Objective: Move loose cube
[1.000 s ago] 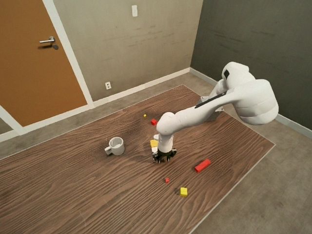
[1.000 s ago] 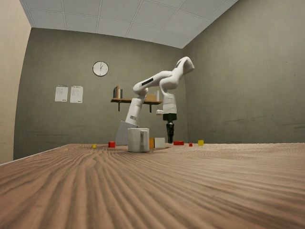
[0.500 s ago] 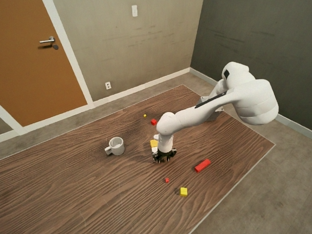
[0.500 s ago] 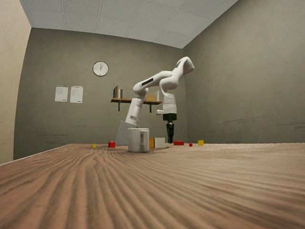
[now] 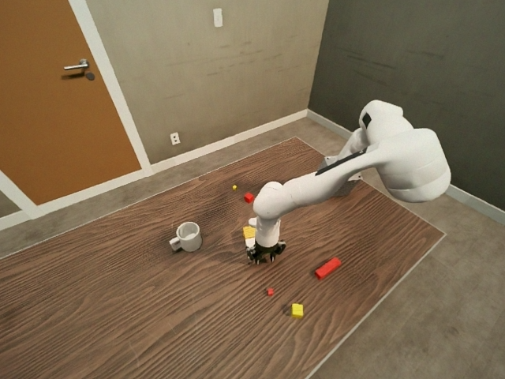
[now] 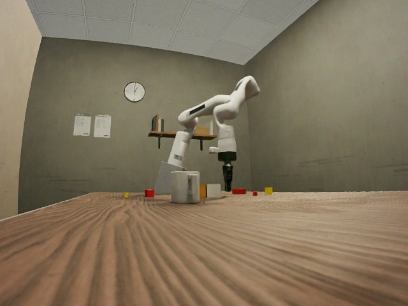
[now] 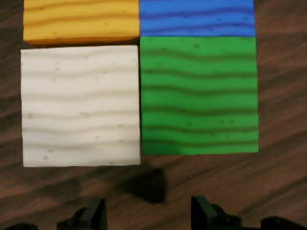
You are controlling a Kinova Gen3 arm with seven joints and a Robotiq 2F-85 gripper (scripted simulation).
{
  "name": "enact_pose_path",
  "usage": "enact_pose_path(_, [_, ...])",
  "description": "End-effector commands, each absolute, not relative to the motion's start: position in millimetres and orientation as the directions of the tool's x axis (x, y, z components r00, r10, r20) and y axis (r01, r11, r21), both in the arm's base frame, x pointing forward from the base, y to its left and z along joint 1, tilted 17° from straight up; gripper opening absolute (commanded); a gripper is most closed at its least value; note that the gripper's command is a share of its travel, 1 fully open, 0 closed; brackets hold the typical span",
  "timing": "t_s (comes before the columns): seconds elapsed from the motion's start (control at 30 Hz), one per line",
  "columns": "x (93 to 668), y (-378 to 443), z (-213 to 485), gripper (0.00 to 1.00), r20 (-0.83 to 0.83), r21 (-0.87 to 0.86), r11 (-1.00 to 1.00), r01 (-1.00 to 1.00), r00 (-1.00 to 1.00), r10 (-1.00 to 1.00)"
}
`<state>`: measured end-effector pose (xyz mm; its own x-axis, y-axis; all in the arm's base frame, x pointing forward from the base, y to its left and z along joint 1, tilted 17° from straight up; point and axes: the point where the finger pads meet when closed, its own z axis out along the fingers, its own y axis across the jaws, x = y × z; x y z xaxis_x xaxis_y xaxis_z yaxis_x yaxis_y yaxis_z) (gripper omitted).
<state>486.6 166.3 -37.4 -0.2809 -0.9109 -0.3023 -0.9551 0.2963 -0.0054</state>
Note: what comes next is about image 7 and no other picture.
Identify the white cube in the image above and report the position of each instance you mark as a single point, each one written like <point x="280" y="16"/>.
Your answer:
<point x="80" y="106"/>

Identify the green cube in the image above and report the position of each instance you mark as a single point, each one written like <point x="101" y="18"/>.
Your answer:
<point x="198" y="95"/>

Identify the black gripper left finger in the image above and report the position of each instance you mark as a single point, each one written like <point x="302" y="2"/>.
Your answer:
<point x="93" y="218"/>

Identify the yellow cube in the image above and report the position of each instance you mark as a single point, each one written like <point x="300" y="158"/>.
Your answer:
<point x="81" y="23"/>

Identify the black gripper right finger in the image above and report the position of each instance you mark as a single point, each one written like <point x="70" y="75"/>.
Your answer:
<point x="202" y="213"/>

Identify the blue cube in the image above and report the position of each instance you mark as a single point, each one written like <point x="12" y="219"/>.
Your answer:
<point x="197" y="18"/>

